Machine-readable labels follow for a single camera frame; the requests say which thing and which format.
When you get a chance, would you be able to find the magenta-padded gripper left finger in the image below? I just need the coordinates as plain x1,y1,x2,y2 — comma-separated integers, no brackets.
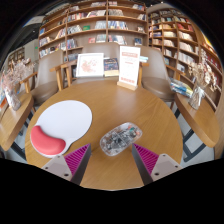
41,143,92,186

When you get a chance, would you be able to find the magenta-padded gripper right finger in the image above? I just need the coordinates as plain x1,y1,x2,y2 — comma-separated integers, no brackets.
131,143,184,186

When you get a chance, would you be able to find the transparent computer mouse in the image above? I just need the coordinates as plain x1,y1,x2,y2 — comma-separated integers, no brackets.
99,122,143,157

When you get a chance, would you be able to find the white mouse pad red rest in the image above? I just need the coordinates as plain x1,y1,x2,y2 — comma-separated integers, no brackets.
29,99,93,158

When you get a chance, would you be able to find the round wooden side table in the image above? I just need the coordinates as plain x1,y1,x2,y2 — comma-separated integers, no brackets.
0,91,34,153
173,92,221,163

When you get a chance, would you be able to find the glass vase with dried flowers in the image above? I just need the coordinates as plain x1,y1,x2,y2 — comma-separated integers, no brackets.
0,59,36,112
187,49,219,111

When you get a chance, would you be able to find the stack of magazines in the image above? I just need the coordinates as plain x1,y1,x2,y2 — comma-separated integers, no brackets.
169,78,194,99

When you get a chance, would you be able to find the white sign in wooden stand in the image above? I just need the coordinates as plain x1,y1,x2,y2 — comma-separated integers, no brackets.
116,45,141,92

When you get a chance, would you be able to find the white framed red print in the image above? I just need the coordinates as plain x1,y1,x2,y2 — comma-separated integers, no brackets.
75,52,105,78

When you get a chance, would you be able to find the dark blue book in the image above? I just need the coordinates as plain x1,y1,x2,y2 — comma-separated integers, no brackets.
103,57,120,78

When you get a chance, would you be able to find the wooden shelf with red boxes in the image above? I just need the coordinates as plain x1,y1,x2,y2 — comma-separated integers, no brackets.
196,29,224,111

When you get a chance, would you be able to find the tall wooden bookshelf with books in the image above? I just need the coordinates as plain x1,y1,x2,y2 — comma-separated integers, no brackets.
147,9,204,94

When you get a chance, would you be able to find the distant wooden bookshelf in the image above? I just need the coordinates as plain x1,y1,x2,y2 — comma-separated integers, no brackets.
6,46,26,68

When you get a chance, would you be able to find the wide wooden bookshelf with books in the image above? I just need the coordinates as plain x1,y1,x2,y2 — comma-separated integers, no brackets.
37,0,148,64

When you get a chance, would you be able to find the hanging white ceiling sign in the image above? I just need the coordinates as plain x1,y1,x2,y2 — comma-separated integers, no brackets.
23,14,44,28

